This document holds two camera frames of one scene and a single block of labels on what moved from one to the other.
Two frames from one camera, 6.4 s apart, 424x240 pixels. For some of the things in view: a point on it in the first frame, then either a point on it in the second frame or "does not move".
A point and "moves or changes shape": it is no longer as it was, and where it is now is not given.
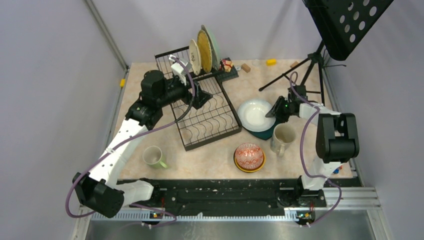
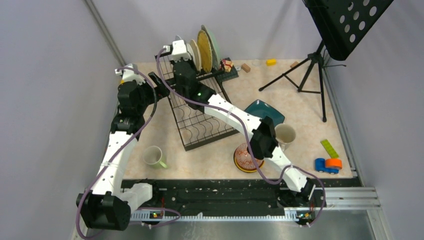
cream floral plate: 195,57 does not move
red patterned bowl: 249,157 does not move
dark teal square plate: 265,135 moves or changes shape
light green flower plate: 215,55 does not move
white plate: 251,115 -> 190,51
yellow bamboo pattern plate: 204,51 does not move
